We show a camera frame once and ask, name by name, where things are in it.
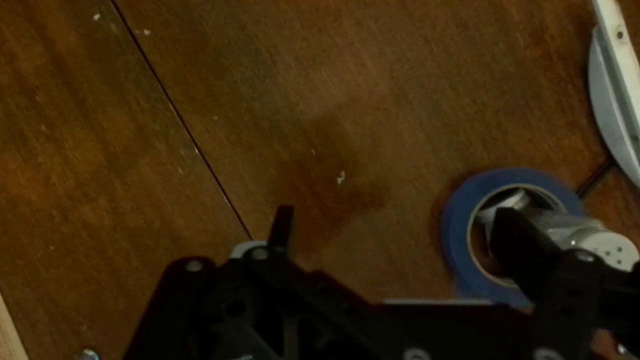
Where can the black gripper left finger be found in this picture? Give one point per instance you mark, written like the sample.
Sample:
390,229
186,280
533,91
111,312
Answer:
280,231

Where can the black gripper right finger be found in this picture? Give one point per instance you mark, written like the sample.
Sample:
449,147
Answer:
533,261

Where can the clear glass shaker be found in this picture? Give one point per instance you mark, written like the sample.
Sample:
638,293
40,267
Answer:
601,243

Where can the blue tape roll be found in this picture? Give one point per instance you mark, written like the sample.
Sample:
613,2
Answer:
457,233

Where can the white toaster oven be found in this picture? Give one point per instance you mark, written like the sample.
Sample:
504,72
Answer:
620,87

